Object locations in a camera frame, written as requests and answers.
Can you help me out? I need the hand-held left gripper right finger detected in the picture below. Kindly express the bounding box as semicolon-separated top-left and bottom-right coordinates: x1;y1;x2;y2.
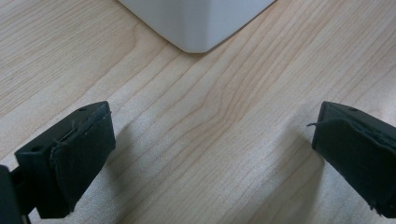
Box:
307;101;396;219

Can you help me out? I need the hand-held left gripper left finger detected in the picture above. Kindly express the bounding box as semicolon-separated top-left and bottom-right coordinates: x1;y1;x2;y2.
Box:
14;100;117;219

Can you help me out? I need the white plastic box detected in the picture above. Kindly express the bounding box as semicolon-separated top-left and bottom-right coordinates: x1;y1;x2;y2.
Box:
117;0;277;54

